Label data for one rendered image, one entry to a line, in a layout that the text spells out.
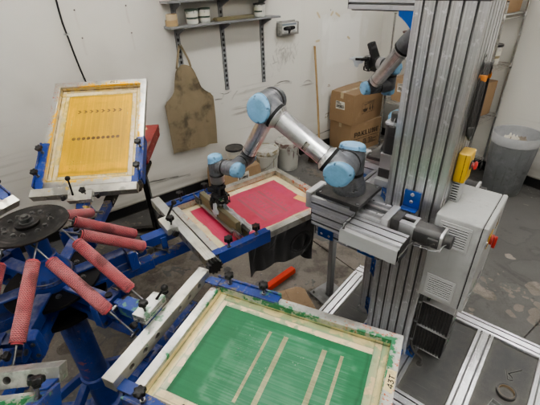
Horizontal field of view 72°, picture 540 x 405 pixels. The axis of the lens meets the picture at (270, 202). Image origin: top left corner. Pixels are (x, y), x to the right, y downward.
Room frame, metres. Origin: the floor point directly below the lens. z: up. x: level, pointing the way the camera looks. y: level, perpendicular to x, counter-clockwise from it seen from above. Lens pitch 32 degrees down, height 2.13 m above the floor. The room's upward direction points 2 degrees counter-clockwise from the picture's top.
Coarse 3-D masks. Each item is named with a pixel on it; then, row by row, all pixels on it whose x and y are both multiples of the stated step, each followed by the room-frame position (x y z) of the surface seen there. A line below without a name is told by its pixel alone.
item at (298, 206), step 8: (288, 200) 1.91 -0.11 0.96; (296, 200) 1.91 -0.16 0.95; (296, 208) 1.82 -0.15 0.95; (304, 208) 1.82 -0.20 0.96; (240, 216) 1.76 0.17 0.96; (248, 216) 1.76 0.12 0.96; (256, 216) 1.75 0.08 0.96; (280, 216) 1.74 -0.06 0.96; (288, 216) 1.74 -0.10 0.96; (216, 224) 1.69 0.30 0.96; (264, 224) 1.67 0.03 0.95; (216, 232) 1.62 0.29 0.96; (224, 232) 1.61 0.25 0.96
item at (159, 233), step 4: (160, 228) 1.55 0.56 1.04; (152, 232) 1.52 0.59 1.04; (156, 232) 1.52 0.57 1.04; (160, 232) 1.52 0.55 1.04; (164, 232) 1.51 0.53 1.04; (140, 236) 1.49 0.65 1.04; (144, 236) 1.49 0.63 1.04; (148, 236) 1.49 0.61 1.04; (152, 236) 1.48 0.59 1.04; (156, 236) 1.48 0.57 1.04; (160, 236) 1.49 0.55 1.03; (168, 236) 1.51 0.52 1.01; (172, 236) 1.53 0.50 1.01; (144, 240) 1.45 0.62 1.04; (148, 240) 1.46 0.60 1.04; (152, 240) 1.47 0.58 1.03; (156, 240) 1.48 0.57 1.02; (160, 240) 1.49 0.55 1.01; (148, 244) 1.46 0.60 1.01; (152, 244) 1.47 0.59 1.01; (156, 244) 1.48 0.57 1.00
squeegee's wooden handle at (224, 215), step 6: (204, 192) 1.87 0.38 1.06; (204, 198) 1.82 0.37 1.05; (204, 204) 1.83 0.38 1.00; (210, 210) 1.77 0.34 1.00; (222, 210) 1.67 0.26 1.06; (222, 216) 1.66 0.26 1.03; (228, 216) 1.61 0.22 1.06; (228, 222) 1.60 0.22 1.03; (234, 222) 1.56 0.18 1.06; (234, 228) 1.56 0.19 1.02; (240, 228) 1.56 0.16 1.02
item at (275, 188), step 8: (264, 184) 2.13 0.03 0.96; (272, 184) 2.12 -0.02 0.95; (280, 184) 2.12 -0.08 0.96; (240, 192) 2.03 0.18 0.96; (248, 192) 2.03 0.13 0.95; (272, 192) 2.02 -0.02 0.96; (280, 192) 2.01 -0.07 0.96; (288, 192) 2.01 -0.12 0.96; (232, 200) 1.94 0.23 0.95; (200, 208) 1.86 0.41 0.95; (232, 208) 1.85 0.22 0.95; (240, 208) 1.85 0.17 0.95; (200, 216) 1.78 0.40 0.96; (208, 216) 1.77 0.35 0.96; (208, 224) 1.69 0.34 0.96
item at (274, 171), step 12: (276, 168) 2.28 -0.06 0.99; (240, 180) 2.13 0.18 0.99; (252, 180) 2.15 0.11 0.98; (288, 180) 2.13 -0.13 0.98; (192, 204) 1.90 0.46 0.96; (180, 216) 1.73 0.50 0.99; (300, 216) 1.69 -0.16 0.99; (192, 228) 1.61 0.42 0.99; (276, 228) 1.58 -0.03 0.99; (288, 228) 1.62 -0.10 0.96; (204, 240) 1.50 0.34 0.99
